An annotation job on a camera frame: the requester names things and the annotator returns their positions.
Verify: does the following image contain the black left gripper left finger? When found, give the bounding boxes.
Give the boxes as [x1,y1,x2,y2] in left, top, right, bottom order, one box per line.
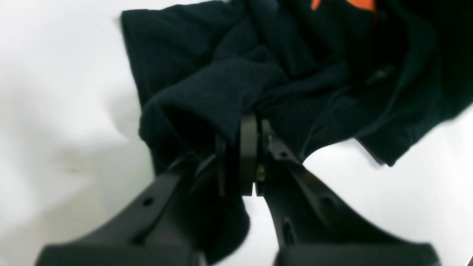
[35,113,259,266]

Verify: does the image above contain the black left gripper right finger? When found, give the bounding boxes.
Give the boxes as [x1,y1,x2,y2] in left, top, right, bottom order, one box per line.
[257,120,441,266]

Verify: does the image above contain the black printed T-shirt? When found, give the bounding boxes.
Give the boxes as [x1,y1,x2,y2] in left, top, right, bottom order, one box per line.
[120,0,473,265]

